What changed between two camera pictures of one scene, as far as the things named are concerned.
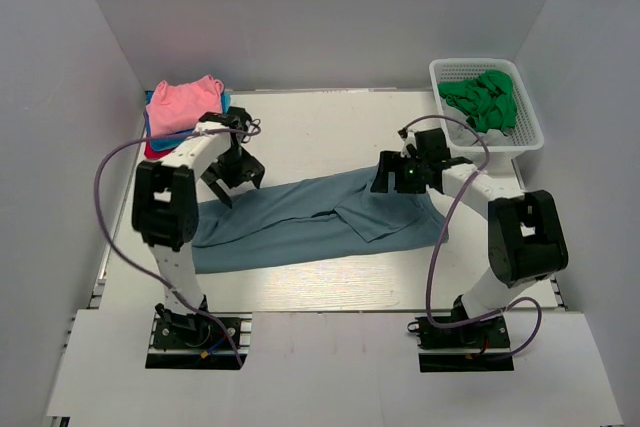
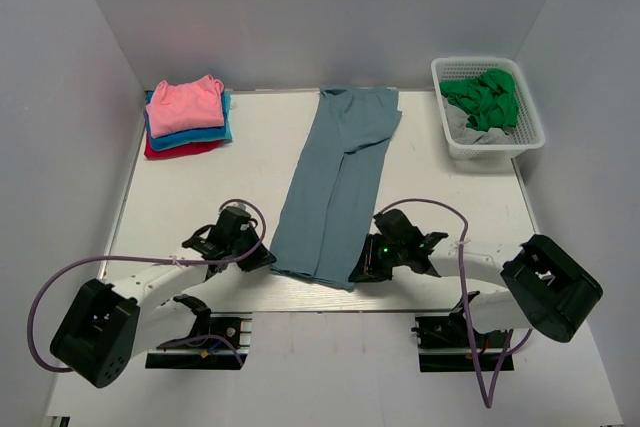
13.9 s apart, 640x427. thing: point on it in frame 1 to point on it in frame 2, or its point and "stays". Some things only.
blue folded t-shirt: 162,145 stays
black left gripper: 252,169 to 261,257
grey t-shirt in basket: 461,134 stays
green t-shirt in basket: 488,100 stays
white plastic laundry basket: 491,96 stays
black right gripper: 391,161 to 368,270
